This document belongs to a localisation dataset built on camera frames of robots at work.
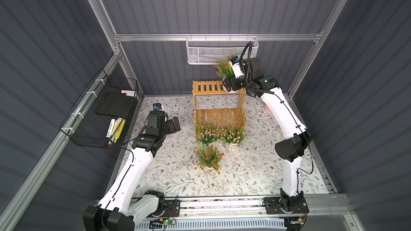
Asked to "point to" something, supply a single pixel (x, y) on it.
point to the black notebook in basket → (113, 103)
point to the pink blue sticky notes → (128, 92)
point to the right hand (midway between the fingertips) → (233, 77)
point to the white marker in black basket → (112, 124)
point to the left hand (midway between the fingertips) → (167, 121)
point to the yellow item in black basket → (119, 123)
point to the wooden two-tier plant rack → (213, 104)
